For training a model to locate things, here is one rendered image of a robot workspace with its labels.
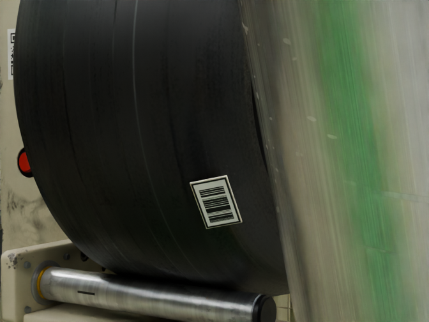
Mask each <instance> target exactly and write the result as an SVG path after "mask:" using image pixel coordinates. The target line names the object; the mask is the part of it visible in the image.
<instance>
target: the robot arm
mask: <svg viewBox="0 0 429 322"><path fill-rule="evenodd" d="M237 6H238V10H239V16H240V21H241V27H242V31H243V38H244V42H245V49H246V55H247V60H248V66H249V70H250V77H251V81H252V88H253V94H254V98H255V105H256V109H257V115H258V119H259V126H260V132H261V137H262V143H263V147H264V154H265V158H266V165H267V171H268V176H269V182H270V186H271V193H272V197H273V204H274V207H275V214H276V221H277V225H278V232H279V235H280V242H281V246H282V253H283V260H284V263H285V270H286V274H287V281H288V285H289V291H290V299H291V302H292V309H293V313H294V320H295V322H429V0H237Z"/></svg>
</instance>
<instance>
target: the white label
mask: <svg viewBox="0 0 429 322"><path fill-rule="evenodd" d="M190 186H191V188H192V191H193V194H194V196H195V200H196V202H197V205H198V207H199V210H200V214H201V215H202V219H203V221H204V224H205V227H206V229H210V228H214V227H220V226H227V225H231V224H237V223H242V219H241V216H240V213H239V210H238V207H237V204H236V201H235V199H234V195H233V193H232V189H231V187H230V183H229V180H228V177H227V175H225V176H219V177H215V178H210V179H206V180H200V181H194V182H190Z"/></svg>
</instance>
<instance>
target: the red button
mask: <svg viewBox="0 0 429 322"><path fill-rule="evenodd" d="M19 166H20V168H21V169H22V170H23V171H24V172H25V173H30V172H31V168H30V166H29V162H28V160H27V156H26V152H25V153H23V154H21V156H20V158H19Z"/></svg>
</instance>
